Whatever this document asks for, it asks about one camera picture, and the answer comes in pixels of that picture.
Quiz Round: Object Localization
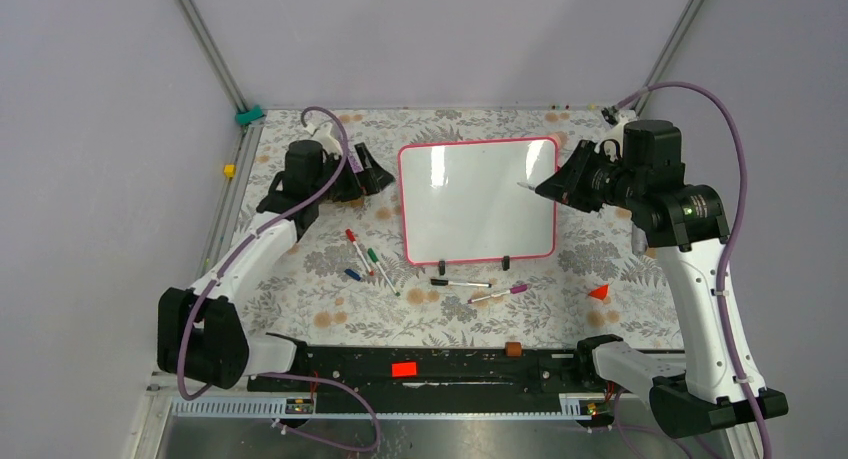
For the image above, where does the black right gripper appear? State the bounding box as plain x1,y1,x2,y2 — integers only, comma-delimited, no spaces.
534,139,644,213

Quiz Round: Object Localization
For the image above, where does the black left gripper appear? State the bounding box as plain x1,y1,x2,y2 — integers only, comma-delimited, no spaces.
311,143,393,204

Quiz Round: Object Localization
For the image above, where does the pink framed whiteboard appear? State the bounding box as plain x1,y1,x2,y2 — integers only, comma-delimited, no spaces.
397,136,559,265

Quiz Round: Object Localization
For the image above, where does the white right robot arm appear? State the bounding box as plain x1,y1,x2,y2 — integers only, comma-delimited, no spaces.
534,120,789,439

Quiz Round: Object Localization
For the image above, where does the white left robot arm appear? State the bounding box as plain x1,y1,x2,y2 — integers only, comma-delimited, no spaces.
156,139,395,390

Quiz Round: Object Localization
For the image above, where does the purple glitter microphone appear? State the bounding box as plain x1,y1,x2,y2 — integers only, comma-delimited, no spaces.
348,148,364,174

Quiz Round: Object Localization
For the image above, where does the red capped marker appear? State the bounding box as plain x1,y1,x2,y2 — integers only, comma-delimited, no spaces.
345,229,374,276

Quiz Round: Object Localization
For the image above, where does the green capped marker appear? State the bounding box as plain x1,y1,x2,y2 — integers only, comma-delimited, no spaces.
367,248,400,297

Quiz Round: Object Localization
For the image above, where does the blue marker cap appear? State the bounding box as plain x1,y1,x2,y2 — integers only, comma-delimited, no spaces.
344,269,362,282

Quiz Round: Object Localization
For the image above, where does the orange triangle block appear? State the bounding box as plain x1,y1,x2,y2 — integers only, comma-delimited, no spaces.
587,284,610,302

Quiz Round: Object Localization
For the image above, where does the purple capped marker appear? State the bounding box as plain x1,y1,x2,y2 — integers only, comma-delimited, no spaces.
467,284,529,304

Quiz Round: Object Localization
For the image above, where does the black capped marker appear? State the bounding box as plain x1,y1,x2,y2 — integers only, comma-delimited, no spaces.
430,278,493,289

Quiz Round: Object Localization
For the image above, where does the green corner clamp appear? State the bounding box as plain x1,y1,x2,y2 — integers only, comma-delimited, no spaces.
235,105,265,127

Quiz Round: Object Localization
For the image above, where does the yellow small cube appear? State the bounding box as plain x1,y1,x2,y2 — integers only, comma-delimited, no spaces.
223,164,236,179

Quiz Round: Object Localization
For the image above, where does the brown small block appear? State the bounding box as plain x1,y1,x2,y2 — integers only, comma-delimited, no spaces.
504,341,523,357

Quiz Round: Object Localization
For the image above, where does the red tape label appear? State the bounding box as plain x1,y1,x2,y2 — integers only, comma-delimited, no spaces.
390,361,418,378

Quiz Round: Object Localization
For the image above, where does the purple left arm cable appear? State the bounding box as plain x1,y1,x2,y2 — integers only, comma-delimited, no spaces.
175,106,386,454

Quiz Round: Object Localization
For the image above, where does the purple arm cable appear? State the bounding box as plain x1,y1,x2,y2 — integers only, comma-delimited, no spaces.
175,106,386,454
601,81,776,459

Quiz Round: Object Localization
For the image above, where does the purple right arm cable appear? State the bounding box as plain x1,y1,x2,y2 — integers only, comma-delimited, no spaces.
601,81,776,459

